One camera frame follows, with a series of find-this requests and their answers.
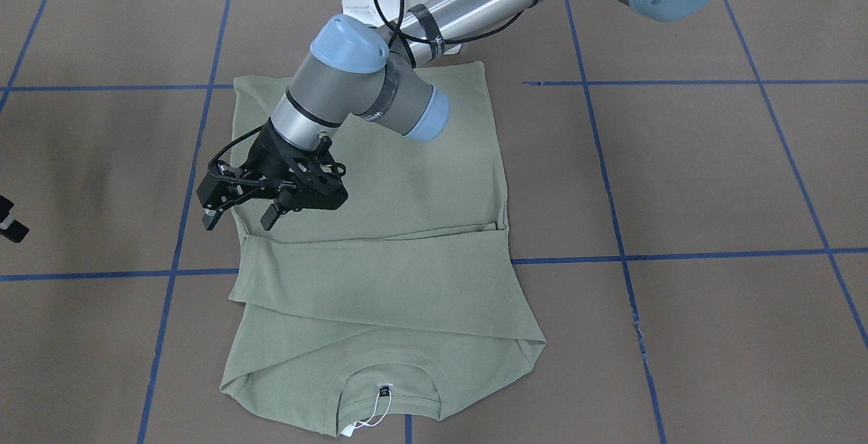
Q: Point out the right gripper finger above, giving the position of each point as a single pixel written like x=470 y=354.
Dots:
x=11 y=228

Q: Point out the white shirt hang tag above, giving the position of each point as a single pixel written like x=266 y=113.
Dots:
x=381 y=407

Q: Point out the olive green long-sleeve shirt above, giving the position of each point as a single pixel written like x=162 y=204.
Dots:
x=409 y=284

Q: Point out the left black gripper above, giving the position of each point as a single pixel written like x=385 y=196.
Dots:
x=264 y=157

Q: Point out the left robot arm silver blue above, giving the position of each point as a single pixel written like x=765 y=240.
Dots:
x=353 y=68

